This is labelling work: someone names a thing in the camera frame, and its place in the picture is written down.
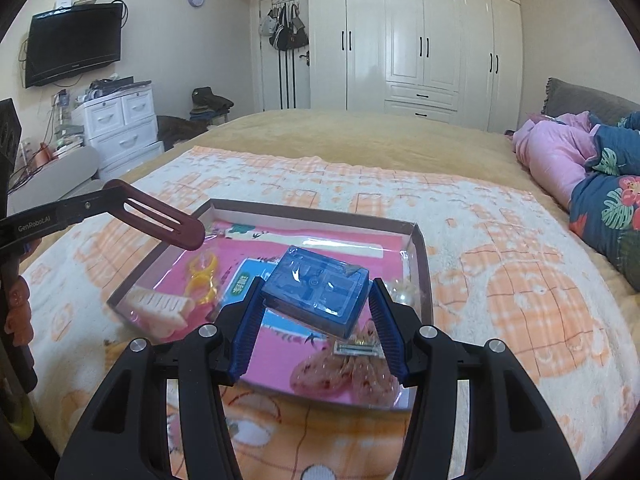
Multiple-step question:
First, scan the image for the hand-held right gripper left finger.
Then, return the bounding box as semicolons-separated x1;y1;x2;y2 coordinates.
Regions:
54;276;266;480

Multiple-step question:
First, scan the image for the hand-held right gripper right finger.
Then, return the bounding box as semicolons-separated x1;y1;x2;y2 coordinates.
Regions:
367;277;583;480

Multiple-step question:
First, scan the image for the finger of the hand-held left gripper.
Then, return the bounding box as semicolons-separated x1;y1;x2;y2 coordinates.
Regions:
0;187;122;261
0;99;23;201

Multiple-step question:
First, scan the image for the clear bead hair tie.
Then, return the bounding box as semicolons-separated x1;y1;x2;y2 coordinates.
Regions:
390;275;423;306

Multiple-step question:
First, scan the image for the yellow plastic bangle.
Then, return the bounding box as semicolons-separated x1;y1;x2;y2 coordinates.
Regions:
186;272;221;308
187;252;219;277

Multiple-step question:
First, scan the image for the pink speckled bow hair clip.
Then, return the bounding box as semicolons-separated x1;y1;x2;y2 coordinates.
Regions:
291;320;401;408

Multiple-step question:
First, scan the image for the blue transparent plastic box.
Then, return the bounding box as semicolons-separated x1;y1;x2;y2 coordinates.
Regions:
261;245;372;339

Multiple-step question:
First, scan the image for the white claw hair clip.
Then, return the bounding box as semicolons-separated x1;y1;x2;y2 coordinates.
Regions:
121;285;197;343

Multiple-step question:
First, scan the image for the dark red hair clip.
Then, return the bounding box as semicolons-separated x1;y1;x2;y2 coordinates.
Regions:
102;179;207;251

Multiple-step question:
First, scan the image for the brown cardboard box tray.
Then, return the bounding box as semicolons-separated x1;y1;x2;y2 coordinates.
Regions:
106;198;435;413

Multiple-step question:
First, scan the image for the grey upholstered bench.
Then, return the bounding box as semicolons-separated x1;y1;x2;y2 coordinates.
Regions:
7;146;101;201

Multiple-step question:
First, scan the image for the orange bear charm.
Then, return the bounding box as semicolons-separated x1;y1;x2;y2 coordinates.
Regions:
4;276;35;346

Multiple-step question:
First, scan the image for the white drawer cabinet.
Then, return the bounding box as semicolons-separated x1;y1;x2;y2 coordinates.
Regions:
70;82;166;171

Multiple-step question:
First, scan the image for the black set-top box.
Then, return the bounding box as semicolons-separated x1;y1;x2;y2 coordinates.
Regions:
89;76;136;95

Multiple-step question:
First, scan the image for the orange checked blanket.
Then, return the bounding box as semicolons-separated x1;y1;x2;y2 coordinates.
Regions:
20;146;633;480

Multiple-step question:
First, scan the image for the brown jacket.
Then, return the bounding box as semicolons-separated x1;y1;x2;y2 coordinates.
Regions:
157;115;208;151

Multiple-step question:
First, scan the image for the dark clothes pile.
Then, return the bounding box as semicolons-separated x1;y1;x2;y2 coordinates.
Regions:
189;86;235;121

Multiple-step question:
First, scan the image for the yellow bedspread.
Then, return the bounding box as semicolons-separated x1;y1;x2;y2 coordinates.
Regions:
95;108;640;311

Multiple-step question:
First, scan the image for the pink quilt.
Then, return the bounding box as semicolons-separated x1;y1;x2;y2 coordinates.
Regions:
511;110;601;211

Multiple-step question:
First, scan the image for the white door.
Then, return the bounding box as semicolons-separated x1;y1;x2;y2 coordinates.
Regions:
250;0;312;111

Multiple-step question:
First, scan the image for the blue floral quilt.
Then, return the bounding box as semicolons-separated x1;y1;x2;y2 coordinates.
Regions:
568;112;640;293

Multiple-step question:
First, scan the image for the black handbag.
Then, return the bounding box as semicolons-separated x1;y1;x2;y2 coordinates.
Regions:
269;5;296;52

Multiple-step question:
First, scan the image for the white wardrobe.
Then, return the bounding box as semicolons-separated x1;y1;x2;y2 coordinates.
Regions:
228;0;523;133

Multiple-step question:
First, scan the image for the grey headboard cushion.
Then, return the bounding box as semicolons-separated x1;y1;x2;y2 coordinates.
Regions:
541;77;640;128

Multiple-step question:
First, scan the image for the dark striped handbag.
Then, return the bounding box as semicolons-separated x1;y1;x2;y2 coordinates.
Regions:
290;5;309;48

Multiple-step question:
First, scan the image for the black wall television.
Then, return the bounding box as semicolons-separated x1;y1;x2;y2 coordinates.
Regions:
24;2;123;89

